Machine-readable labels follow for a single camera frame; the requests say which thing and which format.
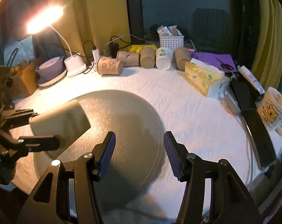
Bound plain brown paper cup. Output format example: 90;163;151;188
29;99;90;159

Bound patterned brown paper cup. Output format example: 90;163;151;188
97;56;124;75

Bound patterned paper cup behind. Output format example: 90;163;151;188
117;51;139;67

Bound brown paper cup middle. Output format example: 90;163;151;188
139;46;156;69

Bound white green-print paper cup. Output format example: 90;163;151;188
156;47;173;70

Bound brown paper cup right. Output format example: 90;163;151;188
174;47;192;71

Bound brown cardboard box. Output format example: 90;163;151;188
6;55;45;101

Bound white scalloped plate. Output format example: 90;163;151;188
37;68;68;88

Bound purple bowl with dish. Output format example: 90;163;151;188
35;56;64;81

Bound bag of oranges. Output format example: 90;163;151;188
4;35;36;75

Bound round grey placemat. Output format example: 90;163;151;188
30;90;164;211

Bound white LED desk lamp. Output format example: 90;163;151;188
26;4;88;78

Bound white cartoon mug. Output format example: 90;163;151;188
257;87;282;136

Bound white phone charger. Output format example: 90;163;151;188
92;49;100;64

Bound black box on table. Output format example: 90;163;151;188
230;79;277;169

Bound white tube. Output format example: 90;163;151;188
237;66;265;95

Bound black power adapter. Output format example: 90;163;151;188
108;42;119;59

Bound yellow curtain left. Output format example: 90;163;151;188
48;0;130;62

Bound yellow curtain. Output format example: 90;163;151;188
251;0;282;90
48;0;130;62

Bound yellow plastic bag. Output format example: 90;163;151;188
128;44;158;53

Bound black scissors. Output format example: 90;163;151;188
216;58;234;71

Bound yellow curtain right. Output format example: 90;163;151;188
251;0;282;90

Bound purple cloth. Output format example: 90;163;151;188
192;52;238;73

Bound white plastic basket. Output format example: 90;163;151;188
159;36;184;53

